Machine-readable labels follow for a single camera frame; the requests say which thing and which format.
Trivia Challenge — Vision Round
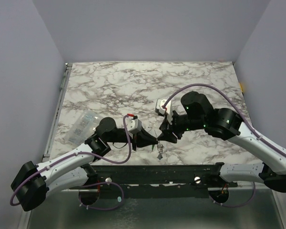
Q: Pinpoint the wire keyring with keys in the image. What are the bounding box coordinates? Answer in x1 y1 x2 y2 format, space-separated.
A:
157 141 164 160

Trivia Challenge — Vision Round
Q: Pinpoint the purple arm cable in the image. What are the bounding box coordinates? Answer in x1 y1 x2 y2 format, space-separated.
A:
162 83 286 208
9 114 137 211

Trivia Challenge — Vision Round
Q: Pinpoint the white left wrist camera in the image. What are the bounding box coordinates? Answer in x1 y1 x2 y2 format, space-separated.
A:
127 115 142 135

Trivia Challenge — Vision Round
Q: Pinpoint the clear plastic compartment box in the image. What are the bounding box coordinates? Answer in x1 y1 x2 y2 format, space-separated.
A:
64 110 100 146

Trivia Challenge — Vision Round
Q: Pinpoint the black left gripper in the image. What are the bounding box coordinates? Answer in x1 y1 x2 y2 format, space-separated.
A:
106 126 158 151

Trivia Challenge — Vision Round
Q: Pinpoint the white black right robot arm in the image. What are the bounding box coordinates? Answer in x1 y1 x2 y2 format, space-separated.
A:
155 92 286 193

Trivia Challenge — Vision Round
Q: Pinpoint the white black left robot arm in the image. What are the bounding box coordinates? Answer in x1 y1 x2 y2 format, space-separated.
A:
10 114 158 212

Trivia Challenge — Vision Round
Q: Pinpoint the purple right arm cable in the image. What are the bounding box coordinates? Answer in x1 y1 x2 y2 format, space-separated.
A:
162 83 286 208

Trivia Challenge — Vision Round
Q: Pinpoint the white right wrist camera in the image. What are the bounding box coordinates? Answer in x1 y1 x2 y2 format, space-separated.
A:
155 99 173 124

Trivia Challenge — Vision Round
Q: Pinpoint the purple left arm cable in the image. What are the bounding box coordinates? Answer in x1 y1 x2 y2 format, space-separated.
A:
9 114 137 211

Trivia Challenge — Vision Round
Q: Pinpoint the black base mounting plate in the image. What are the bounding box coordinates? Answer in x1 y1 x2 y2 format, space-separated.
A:
39 163 244 199

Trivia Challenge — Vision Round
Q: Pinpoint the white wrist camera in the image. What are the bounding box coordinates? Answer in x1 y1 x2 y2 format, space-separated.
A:
127 115 142 135
155 99 173 124

